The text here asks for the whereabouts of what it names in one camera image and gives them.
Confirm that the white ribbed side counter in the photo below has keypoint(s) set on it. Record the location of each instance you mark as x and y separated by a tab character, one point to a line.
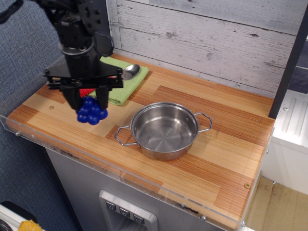
286	158

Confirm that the clear acrylic table guard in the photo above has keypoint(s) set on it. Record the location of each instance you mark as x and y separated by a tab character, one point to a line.
210	178

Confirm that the red handled metal spoon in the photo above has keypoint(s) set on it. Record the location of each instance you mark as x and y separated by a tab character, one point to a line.
128	73

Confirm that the blue toy grape bunch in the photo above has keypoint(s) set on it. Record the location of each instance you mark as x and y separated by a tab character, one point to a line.
90	111

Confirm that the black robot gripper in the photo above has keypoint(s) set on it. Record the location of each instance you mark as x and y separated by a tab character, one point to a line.
84	70

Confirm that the yellow object bottom left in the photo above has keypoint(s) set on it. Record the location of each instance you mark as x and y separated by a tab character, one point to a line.
29	225

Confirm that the grey toy fridge cabinet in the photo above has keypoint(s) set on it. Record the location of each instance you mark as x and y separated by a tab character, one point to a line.
180	201

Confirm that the stainless steel pot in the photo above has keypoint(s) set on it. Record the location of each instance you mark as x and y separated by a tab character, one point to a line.
165	131

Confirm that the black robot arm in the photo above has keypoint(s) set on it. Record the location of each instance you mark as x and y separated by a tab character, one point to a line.
76	23

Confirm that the silver dispenser panel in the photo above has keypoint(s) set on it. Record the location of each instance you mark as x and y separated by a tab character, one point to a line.
122	215

